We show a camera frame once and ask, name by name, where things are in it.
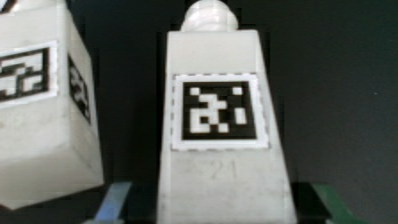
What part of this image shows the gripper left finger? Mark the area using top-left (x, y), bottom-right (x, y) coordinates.
top-left (82, 182), bottom-right (131, 224)

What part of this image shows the white table leg near right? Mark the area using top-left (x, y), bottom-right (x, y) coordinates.
top-left (0, 0), bottom-right (103, 209)

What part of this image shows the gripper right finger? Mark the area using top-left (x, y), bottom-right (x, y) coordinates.
top-left (295, 182), bottom-right (368, 224)

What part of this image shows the white table leg with tag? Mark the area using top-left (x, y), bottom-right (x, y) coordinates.
top-left (156, 0), bottom-right (298, 224)

